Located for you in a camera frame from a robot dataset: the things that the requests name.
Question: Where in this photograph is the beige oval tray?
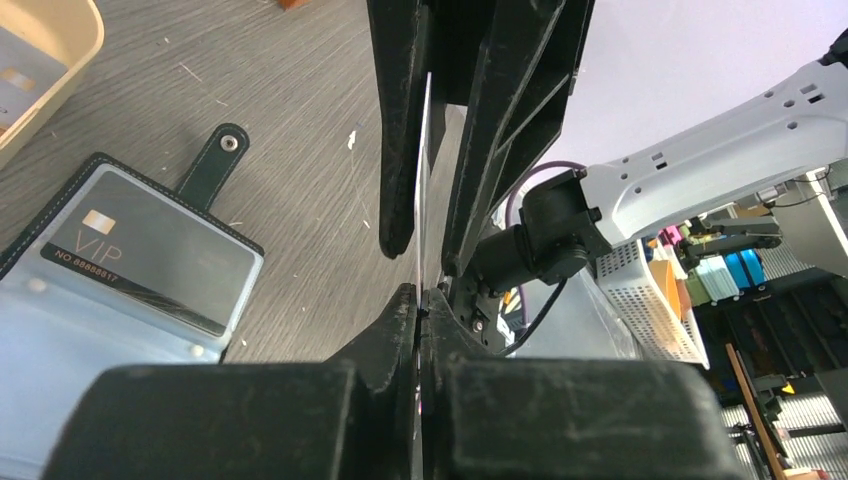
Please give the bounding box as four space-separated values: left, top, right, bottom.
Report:
1 0 105 166

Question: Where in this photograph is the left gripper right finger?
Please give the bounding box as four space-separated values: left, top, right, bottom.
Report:
420 288 745 479

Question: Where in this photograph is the black card holder wallet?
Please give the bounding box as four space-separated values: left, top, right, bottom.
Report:
1 123 264 479

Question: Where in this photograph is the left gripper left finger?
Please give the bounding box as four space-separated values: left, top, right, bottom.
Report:
43 284 417 479

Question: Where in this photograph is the silver Chlitina card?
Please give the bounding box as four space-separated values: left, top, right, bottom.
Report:
414 72 432 312

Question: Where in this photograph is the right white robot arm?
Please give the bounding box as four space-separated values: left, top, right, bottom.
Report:
367 1 847 292

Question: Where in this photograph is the white perforated basket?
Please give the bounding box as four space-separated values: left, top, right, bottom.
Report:
596 240 710 369

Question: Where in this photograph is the black gold VIP card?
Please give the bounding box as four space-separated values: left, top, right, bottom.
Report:
41 168 262 337

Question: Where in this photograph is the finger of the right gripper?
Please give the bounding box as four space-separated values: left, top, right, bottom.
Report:
441 1 595 277
367 0 430 259

